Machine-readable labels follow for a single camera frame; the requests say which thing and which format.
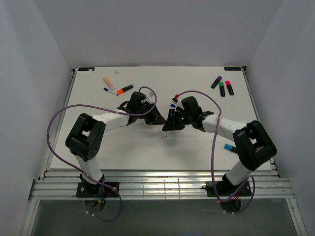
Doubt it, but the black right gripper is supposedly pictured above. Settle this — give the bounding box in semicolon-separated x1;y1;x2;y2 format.
162;109;192;131

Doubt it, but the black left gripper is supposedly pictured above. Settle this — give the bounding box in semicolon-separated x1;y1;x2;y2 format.
136;102;166;126

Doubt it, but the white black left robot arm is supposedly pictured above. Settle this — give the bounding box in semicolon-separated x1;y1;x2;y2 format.
65;91;166;197

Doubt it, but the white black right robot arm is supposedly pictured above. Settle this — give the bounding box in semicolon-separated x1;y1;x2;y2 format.
162;96;277;195

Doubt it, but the orange cap black highlighter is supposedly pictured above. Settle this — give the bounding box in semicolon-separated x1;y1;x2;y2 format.
117;85;133;95

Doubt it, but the purple cap black highlighter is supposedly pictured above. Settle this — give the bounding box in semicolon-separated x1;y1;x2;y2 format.
211;76;222;89

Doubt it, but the light blue cap black highlighter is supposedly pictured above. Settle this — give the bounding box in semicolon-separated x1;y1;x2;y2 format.
224;144;237;153

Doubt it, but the green cap black highlighter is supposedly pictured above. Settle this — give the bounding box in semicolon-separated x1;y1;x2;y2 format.
219;82;225;97

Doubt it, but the small blue cap white marker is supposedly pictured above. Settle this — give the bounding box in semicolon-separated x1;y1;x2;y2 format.
103;88;118;96

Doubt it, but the pink cap black highlighter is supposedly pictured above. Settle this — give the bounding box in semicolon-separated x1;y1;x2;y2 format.
225;80;234;96

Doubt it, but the peach pastel highlighter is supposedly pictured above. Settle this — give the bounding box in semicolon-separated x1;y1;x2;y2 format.
103;77;115;91

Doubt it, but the right blue corner label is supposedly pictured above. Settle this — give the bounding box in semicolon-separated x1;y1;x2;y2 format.
224;66;242;71

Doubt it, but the blue corner label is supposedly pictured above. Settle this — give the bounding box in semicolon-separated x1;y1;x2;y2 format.
224;66;242;71
78;67;95;72

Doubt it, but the left blue corner label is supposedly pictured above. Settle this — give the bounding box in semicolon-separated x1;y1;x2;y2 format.
78;67;95;72

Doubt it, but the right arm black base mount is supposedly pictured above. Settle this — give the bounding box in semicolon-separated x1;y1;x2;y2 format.
201;181;252;198

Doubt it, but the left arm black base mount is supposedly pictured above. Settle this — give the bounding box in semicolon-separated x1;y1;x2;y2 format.
76;174;118;198

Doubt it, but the aluminium frame rail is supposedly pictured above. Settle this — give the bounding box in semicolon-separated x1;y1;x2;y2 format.
30;170;295;200

